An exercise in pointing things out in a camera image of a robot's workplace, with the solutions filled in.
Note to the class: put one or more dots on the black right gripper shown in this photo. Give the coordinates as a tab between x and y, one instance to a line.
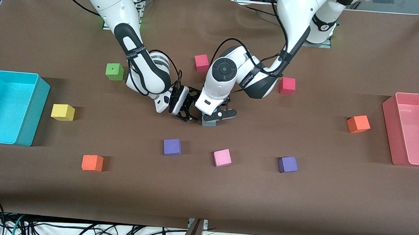
180	99

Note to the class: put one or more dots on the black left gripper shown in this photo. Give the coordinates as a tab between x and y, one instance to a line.
228	100

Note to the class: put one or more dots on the light blue foam block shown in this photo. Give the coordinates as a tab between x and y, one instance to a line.
209	124

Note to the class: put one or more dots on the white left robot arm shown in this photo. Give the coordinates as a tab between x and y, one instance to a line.
296	13

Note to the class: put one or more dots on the red foam block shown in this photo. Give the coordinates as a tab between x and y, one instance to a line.
201	63
287	86

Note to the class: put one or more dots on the purple foam block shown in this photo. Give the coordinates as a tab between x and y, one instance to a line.
172	147
287	164

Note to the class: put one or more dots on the pink foam block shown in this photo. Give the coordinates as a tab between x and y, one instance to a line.
222	157

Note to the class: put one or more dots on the green foam block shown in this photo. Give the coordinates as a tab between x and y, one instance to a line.
114	71

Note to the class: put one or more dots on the brown table cover cloth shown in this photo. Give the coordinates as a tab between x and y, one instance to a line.
226	198

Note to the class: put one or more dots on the orange foam block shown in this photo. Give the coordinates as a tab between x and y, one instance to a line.
358	123
92	162

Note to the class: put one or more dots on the yellow foam block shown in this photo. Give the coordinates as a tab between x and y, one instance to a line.
62	111

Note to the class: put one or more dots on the cyan plastic bin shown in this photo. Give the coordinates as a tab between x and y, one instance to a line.
2	108

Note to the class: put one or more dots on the pink plastic bin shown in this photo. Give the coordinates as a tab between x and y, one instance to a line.
418	145

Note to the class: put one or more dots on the silver mounting bracket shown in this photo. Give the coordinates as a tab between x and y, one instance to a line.
205	224

